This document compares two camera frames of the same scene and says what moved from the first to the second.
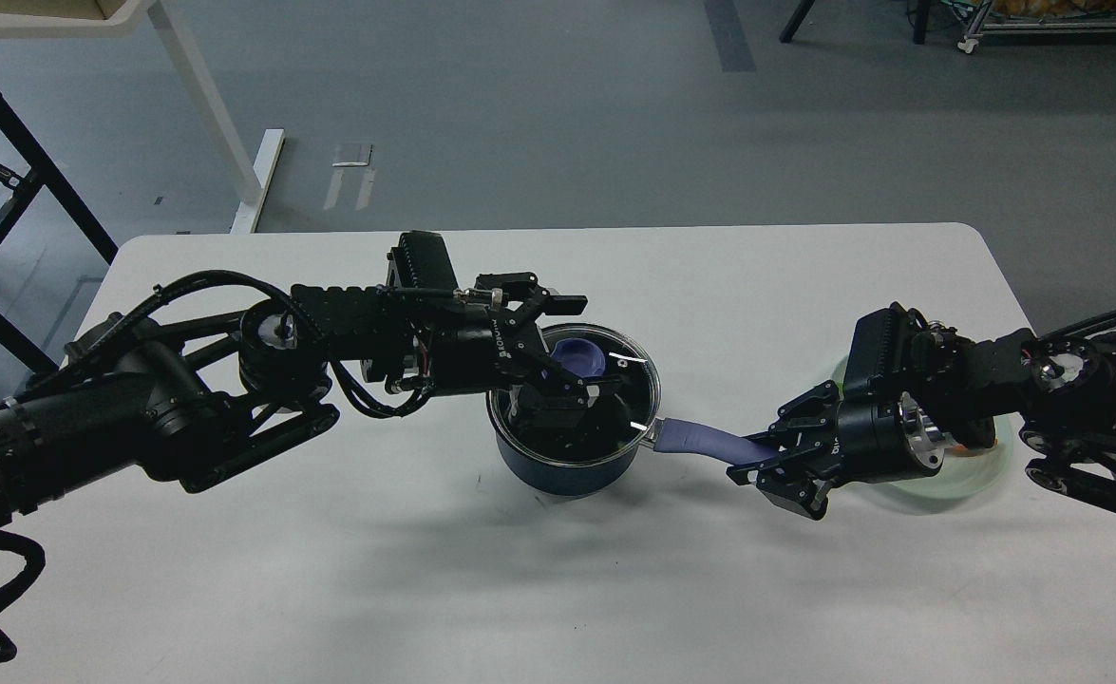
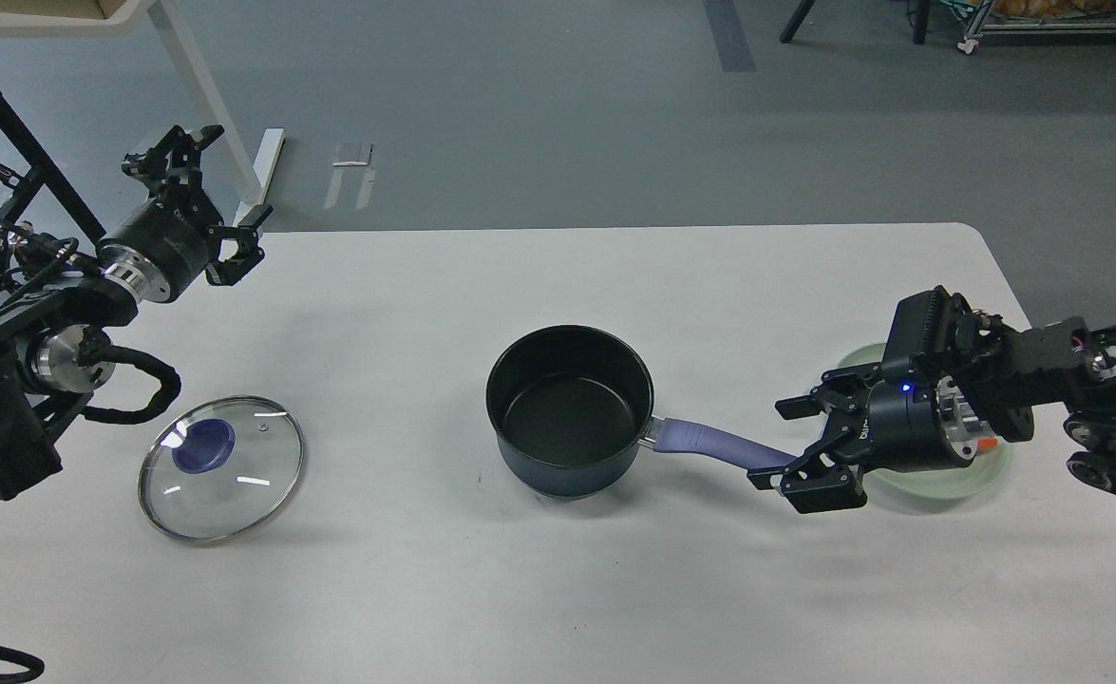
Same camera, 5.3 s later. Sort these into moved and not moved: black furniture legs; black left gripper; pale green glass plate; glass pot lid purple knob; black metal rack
Moved: black left gripper; glass pot lid purple knob
Not moved: black metal rack; pale green glass plate; black furniture legs
